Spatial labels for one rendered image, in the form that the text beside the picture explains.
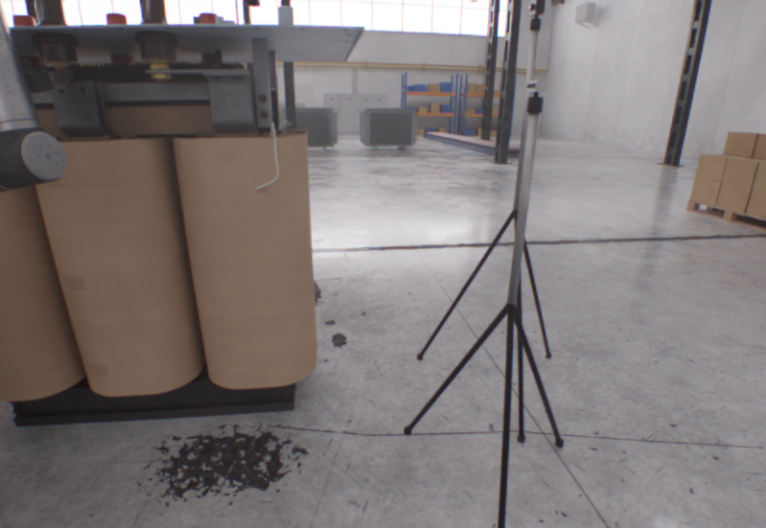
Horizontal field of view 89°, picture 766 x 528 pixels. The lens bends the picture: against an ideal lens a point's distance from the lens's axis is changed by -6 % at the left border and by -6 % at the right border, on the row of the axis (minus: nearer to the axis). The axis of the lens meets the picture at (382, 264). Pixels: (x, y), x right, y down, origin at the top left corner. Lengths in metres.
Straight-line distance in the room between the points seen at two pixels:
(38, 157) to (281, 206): 0.63
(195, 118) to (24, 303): 0.83
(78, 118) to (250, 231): 0.59
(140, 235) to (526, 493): 1.48
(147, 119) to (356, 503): 1.37
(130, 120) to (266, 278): 0.65
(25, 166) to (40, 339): 0.84
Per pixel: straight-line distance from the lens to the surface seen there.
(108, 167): 1.45
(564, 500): 1.60
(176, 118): 1.50
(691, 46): 13.71
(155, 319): 1.58
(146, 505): 1.64
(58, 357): 1.85
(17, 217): 1.69
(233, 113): 1.36
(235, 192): 1.34
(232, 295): 1.45
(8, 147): 1.13
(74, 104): 1.51
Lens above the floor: 1.15
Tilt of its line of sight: 20 degrees down
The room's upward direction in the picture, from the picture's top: 1 degrees clockwise
